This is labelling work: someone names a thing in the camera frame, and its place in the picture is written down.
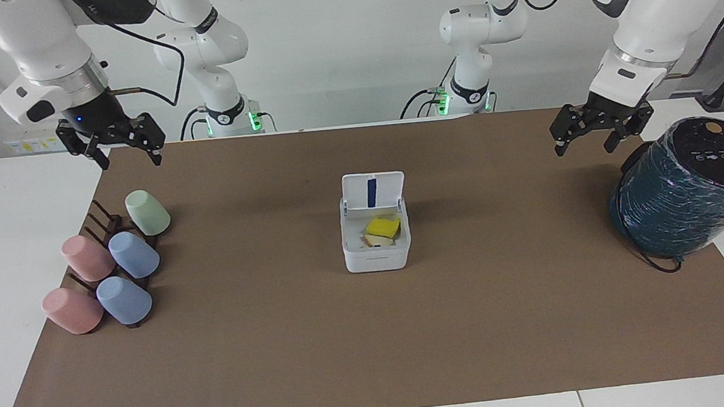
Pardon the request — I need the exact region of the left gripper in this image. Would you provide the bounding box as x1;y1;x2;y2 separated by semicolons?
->
547;86;657;159

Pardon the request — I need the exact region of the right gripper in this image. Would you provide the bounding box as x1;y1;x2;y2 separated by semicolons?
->
53;84;168;175

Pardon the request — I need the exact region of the white small trash can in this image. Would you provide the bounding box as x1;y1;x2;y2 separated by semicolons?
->
336;170;414;274

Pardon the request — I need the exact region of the green cup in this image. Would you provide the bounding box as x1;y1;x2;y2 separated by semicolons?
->
124;187;172;238

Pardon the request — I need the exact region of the dark brown cup rack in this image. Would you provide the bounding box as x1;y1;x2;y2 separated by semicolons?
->
61;194;167;334

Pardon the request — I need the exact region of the dark film-wrapped round appliance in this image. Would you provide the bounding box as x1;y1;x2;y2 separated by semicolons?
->
601;114;724;265

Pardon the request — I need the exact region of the blue cup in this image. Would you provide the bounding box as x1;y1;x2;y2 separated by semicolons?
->
107;229;162;281
95;273;155;328

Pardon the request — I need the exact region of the pink cup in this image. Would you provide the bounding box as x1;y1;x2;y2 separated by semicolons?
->
60;232;118;285
40;284;106;338

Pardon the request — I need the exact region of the yellow sponge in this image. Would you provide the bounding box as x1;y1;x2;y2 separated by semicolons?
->
365;216;402;241

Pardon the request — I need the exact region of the black appliance cord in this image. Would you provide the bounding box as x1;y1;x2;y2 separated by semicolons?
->
617;202;684;278

